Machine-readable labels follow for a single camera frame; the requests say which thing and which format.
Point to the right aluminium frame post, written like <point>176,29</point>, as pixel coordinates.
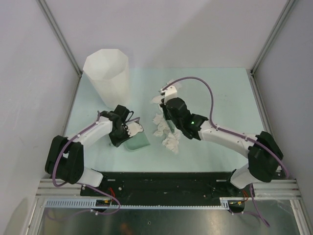
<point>278,26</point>

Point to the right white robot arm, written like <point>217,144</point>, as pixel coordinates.
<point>261,151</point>

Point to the aluminium frame post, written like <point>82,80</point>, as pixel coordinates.
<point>278,26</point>
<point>47,13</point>

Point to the grey slotted cable duct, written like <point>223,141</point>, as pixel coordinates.
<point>93,203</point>

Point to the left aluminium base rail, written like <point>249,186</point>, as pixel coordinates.
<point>46,188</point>

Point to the green plastic dustpan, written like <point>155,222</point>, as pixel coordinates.
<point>133,143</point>

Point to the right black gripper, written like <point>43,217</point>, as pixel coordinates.
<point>164,109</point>

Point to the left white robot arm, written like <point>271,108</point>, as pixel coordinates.
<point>66,162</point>

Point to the green hand brush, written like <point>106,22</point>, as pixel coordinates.
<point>171,125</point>

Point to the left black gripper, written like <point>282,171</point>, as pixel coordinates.
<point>116,142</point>

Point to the large bottom paper scrap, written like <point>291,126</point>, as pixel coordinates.
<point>171,142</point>

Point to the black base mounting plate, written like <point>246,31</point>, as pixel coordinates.
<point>167,187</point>

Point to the white faceted waste bin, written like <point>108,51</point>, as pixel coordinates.
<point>108,72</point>

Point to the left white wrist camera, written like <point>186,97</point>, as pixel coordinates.
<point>134,128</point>

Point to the left aluminium frame post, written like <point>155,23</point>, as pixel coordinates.
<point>47,13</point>

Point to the right aluminium side rail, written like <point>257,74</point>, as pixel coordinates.
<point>284,187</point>

